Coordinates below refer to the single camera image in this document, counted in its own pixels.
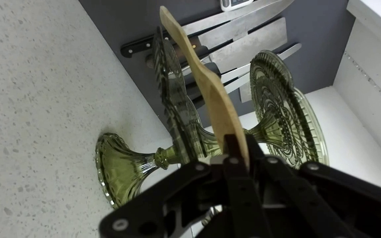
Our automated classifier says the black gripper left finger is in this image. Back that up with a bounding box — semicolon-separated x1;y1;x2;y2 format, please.
98;134;262;238

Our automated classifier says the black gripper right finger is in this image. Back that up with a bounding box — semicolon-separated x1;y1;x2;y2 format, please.
244;134;381;238

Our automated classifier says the wooden spatula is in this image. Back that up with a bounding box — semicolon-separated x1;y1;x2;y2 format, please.
159;4;250;172

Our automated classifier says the green glass tiered stand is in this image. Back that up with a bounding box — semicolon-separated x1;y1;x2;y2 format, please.
94;36;330;212

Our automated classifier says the narrow blade knife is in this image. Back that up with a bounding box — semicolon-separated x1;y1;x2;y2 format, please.
219;41;303;97

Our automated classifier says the white kitchen timer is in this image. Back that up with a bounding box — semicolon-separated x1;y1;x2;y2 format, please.
220;0;254;12

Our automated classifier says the long black-handled knife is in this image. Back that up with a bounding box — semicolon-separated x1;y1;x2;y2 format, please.
119;0;297;60

